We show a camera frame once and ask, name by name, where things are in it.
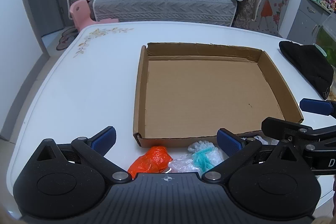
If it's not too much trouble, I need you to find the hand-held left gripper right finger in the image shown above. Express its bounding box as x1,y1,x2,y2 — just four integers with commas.
202,129,313,184

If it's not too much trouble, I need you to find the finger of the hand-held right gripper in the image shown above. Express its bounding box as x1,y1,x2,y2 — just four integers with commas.
261,117,336,147
300,98,336,117

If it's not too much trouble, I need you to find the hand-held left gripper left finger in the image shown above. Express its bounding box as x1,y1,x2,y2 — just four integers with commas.
26,126,132,184

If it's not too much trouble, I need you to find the white striped sock bundle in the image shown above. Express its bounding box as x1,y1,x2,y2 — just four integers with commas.
245,134,277,145

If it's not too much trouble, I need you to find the clear bundle with teal tie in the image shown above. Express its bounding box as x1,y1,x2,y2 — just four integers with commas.
168,140,226,174

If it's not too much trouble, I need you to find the orange plastic bag bundle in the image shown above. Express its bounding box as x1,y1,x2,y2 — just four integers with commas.
127,146,174,179

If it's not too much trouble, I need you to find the brown cardboard box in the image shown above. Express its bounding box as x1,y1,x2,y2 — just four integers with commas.
133,42,304,148

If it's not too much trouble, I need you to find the black knit hat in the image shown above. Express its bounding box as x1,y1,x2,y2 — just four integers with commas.
279,41,334,100

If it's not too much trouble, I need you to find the light green lid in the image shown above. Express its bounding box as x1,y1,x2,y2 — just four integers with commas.
314,43,327,56

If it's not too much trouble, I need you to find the green glass tank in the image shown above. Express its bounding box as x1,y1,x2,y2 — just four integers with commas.
316,27,336,67

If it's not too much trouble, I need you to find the grey cabinet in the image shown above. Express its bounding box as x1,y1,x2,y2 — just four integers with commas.
287,0,336,51

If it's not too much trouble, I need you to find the cartoon floor mat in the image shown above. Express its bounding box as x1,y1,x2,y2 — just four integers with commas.
56,27,79,51

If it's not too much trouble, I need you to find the pink plastic stool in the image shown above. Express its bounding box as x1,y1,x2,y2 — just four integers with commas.
62,0,120,30

